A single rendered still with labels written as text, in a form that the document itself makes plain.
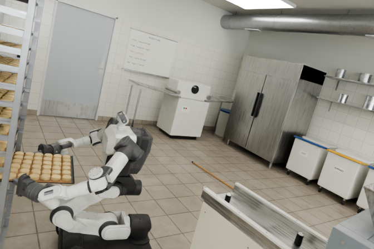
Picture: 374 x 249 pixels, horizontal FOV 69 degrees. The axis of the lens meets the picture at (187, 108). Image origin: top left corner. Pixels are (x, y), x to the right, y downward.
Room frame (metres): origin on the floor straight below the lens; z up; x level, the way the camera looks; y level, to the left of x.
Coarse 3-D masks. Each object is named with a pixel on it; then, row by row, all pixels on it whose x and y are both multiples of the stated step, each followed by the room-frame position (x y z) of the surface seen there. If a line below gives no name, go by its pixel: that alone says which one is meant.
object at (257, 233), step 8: (208, 192) 1.45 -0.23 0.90; (208, 200) 1.44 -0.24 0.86; (216, 200) 1.40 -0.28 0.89; (224, 200) 1.39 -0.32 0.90; (216, 208) 1.38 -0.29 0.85; (224, 208) 1.35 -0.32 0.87; (232, 208) 1.32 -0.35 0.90; (232, 216) 1.31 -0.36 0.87; (240, 216) 1.27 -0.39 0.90; (240, 224) 1.26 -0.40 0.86; (248, 224) 1.23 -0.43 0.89; (256, 224) 1.23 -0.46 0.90; (248, 232) 1.22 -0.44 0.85; (256, 232) 1.20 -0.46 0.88; (264, 232) 1.17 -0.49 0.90; (256, 240) 1.19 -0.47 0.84; (264, 240) 1.16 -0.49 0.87; (272, 240) 1.13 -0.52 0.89; (272, 248) 1.12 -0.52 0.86; (280, 248) 1.10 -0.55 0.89; (288, 248) 1.09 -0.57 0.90
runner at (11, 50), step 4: (0, 44) 1.30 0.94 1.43; (0, 48) 1.30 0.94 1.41; (4, 48) 1.31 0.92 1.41; (8, 48) 1.32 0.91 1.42; (12, 48) 1.32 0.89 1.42; (16, 48) 1.33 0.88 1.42; (8, 52) 1.32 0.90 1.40; (12, 52) 1.32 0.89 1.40; (16, 52) 1.33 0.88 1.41; (20, 52) 1.34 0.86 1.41; (28, 56) 1.38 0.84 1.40
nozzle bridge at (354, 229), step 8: (368, 208) 1.05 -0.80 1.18; (352, 216) 0.93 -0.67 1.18; (360, 216) 0.95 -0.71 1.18; (368, 216) 0.97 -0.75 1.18; (344, 224) 0.85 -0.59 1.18; (352, 224) 0.86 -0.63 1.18; (360, 224) 0.88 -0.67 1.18; (368, 224) 0.90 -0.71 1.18; (336, 232) 0.80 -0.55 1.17; (344, 232) 0.79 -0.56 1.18; (352, 232) 0.80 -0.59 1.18; (360, 232) 0.82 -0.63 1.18; (368, 232) 0.83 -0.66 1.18; (328, 240) 0.81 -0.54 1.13; (336, 240) 0.80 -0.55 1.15; (344, 240) 0.78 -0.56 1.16; (352, 240) 0.77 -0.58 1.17; (360, 240) 0.76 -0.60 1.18; (368, 240) 0.78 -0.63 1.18; (328, 248) 0.80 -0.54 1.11; (336, 248) 0.79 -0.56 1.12; (344, 248) 0.78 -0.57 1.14; (352, 248) 0.76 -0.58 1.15; (360, 248) 0.75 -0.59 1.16; (368, 248) 0.74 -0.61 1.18
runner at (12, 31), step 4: (0, 28) 1.30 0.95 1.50; (4, 28) 1.30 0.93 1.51; (8, 28) 1.31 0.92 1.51; (12, 28) 1.32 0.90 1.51; (4, 32) 1.31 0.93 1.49; (8, 32) 1.31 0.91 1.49; (12, 32) 1.32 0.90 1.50; (16, 32) 1.33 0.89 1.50; (20, 32) 1.33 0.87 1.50; (20, 36) 1.33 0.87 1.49
